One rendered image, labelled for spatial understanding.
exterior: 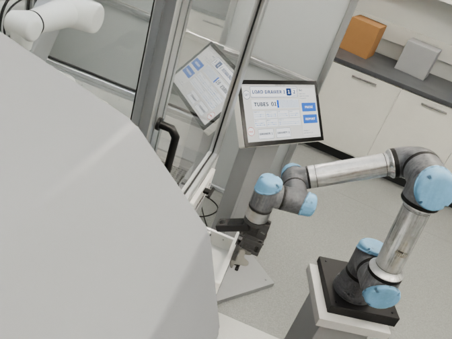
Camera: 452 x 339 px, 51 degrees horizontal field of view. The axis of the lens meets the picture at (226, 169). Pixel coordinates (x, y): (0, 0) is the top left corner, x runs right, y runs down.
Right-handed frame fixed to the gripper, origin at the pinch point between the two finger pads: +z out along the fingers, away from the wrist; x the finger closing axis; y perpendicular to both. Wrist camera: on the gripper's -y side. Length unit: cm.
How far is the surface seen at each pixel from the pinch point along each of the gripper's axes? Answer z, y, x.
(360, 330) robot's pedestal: 16, 52, 10
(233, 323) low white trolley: 14.4, 8.1, -12.2
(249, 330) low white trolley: 14.4, 14.0, -12.0
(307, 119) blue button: -14, 8, 103
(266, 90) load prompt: -26, -16, 90
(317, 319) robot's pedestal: 15.8, 36.1, 6.5
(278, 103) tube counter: -21, -8, 93
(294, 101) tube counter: -21, -1, 101
